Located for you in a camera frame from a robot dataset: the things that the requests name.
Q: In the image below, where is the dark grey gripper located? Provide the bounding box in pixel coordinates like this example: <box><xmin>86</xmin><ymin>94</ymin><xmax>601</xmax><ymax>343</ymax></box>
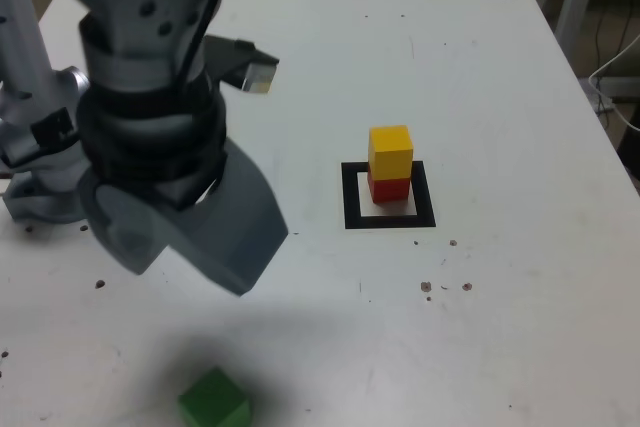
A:
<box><xmin>78</xmin><ymin>140</ymin><xmax>290</xmax><ymax>299</ymax></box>

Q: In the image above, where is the green cube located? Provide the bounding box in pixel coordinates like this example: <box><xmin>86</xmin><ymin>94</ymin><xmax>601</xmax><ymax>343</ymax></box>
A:
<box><xmin>178</xmin><ymin>366</ymin><xmax>253</xmax><ymax>427</ymax></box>

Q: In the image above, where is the red cube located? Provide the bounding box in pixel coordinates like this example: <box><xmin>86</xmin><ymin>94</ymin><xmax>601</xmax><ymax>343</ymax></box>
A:
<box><xmin>367</xmin><ymin>175</ymin><xmax>412</xmax><ymax>206</ymax></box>

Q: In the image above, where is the yellow cube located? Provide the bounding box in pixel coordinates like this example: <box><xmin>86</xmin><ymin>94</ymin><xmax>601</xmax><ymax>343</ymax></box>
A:
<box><xmin>368</xmin><ymin>125</ymin><xmax>415</xmax><ymax>181</ymax></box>

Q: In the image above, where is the black tape square outline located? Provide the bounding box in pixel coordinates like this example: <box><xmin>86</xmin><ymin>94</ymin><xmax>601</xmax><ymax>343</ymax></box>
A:
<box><xmin>340</xmin><ymin>160</ymin><xmax>437</xmax><ymax>231</ymax></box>

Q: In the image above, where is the white furniture base bar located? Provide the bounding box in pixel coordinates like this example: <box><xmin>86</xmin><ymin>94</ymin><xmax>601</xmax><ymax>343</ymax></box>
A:
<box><xmin>597</xmin><ymin>75</ymin><xmax>640</xmax><ymax>98</ymax></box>

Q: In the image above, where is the grey gripper camera box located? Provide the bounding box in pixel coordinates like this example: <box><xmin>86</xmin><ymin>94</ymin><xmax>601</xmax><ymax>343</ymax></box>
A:
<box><xmin>205</xmin><ymin>34</ymin><xmax>280</xmax><ymax>97</ymax></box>

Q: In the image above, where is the white cable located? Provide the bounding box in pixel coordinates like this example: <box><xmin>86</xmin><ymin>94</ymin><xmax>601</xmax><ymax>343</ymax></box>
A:
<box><xmin>588</xmin><ymin>35</ymin><xmax>640</xmax><ymax>132</ymax></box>

